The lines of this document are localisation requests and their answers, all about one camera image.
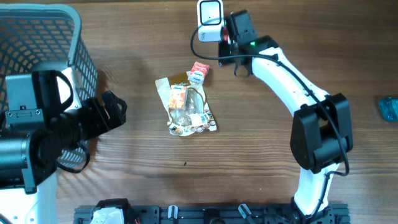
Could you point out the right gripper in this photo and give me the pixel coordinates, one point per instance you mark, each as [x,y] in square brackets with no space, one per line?
[224,56]

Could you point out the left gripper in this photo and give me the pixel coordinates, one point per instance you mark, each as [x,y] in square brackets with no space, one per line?
[101,123]

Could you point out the red white tissue pack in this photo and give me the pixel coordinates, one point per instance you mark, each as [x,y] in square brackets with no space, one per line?
[198,72]

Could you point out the orange small box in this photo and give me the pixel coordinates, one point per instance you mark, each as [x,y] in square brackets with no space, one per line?
[178,97]

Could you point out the beige snack pouch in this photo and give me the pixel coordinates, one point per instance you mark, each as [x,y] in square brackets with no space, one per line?
[196,117]

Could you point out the blue mouthwash bottle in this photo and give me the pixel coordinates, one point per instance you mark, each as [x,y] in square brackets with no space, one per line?
[388,109]

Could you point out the red small packet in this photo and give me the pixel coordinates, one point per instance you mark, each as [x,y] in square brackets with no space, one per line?
[224,34]

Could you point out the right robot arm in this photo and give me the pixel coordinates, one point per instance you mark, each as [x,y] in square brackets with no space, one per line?
[322,134]

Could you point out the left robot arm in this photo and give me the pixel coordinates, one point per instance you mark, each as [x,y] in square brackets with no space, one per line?
[29,159]

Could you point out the white barcode scanner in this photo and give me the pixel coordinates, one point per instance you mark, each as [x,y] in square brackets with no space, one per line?
[210,17]

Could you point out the grey plastic shopping basket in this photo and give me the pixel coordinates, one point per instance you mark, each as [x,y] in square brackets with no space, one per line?
[46,37]

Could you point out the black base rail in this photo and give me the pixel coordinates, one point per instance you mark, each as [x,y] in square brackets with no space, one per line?
[121,211]

